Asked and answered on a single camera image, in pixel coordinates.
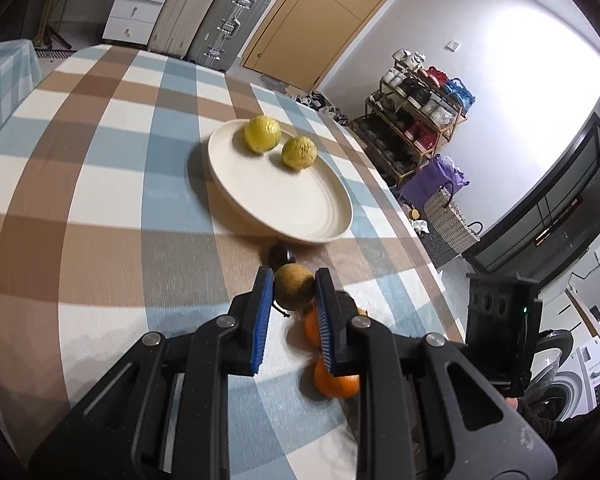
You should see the orange tangerine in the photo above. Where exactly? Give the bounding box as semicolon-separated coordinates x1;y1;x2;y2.
303;307;322;349
313;356;360;399

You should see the person right hand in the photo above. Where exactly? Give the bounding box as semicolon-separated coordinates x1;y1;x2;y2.
505;398;521;412

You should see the dark plum near plate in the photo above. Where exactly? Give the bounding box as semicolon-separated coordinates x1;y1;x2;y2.
268;242;296;272

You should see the white washing machine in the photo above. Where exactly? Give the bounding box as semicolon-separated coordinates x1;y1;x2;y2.
524;330;600;422

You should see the cream round plate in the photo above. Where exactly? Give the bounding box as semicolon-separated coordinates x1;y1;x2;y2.
207;119;353;245

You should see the woven basket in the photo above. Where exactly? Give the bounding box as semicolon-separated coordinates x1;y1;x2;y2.
424;181;483;255

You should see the right yellow citrus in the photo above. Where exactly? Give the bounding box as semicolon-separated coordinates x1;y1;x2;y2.
282;136;317;171

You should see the left yellow-green citrus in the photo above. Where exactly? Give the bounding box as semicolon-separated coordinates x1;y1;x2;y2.
244;115;282;154

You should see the purple bag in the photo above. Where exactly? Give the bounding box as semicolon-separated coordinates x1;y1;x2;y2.
399;154;469;209

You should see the checkered tablecloth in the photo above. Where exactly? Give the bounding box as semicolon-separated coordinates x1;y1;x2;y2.
0;46;464;479

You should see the wooden shoe rack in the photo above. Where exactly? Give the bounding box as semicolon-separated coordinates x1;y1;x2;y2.
350;49;476;188

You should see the silver suitcase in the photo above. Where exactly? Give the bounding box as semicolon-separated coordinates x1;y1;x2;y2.
185;0;271;73

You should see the wooden door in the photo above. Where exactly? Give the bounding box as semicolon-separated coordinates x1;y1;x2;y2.
242;0;386;91

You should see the beige suitcase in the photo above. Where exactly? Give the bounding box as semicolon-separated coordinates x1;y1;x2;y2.
148;0;213;58

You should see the side table blue cloth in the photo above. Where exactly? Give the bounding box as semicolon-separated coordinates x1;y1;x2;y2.
0;39;42;130

